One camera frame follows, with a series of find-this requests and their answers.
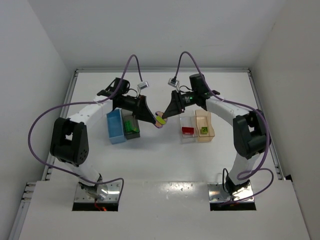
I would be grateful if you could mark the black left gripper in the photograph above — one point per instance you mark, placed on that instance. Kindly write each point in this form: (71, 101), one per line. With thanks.
(140, 107)

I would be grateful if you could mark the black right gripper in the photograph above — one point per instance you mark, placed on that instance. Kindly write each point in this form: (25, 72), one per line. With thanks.
(176, 101)

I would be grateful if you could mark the tan lego brick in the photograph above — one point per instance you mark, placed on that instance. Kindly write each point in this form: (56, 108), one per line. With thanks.
(159, 113)

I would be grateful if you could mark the dark green lego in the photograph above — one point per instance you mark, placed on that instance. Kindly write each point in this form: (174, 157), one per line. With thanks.
(128, 126)

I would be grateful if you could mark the red lego brick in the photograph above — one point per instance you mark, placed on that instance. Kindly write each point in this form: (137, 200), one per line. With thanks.
(188, 131)

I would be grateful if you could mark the lime green lego brick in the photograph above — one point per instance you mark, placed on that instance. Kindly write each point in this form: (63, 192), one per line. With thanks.
(204, 130)

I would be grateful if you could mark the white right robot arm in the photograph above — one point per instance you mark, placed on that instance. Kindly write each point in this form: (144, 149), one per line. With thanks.
(251, 137)

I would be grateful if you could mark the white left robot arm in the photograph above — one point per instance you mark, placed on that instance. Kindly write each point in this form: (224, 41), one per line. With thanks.
(69, 142)

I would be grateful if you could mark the smoky grey plastic bin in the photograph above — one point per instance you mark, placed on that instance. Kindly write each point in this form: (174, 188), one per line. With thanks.
(128, 115)

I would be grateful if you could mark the clear plastic bin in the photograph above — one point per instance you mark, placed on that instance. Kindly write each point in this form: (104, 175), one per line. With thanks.
(187, 118)

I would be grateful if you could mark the light blue plastic bin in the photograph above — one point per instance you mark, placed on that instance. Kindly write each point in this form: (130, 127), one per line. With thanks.
(115, 127)

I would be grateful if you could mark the orange translucent plastic bin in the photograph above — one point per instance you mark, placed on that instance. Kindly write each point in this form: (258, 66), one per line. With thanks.
(203, 118)

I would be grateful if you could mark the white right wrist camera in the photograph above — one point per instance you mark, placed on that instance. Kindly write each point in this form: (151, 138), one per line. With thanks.
(173, 82)

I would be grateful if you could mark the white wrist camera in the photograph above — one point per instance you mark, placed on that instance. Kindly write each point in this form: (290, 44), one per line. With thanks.
(142, 85)
(173, 82)

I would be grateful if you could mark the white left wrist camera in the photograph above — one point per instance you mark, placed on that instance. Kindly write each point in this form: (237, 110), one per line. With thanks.
(142, 85)

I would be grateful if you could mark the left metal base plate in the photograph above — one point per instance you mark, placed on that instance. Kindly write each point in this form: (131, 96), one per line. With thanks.
(103, 193)

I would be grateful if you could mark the metal base plate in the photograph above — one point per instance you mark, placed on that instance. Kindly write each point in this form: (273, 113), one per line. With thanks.
(103, 193)
(217, 195)

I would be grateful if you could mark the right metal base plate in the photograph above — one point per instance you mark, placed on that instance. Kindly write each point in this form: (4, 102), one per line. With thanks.
(217, 195)

